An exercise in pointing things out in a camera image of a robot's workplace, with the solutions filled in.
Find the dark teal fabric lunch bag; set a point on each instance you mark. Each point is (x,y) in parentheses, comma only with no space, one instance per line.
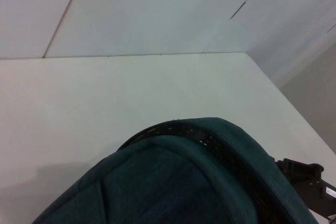
(170,187)

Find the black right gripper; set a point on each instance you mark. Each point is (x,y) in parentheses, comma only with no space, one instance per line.
(323,203)

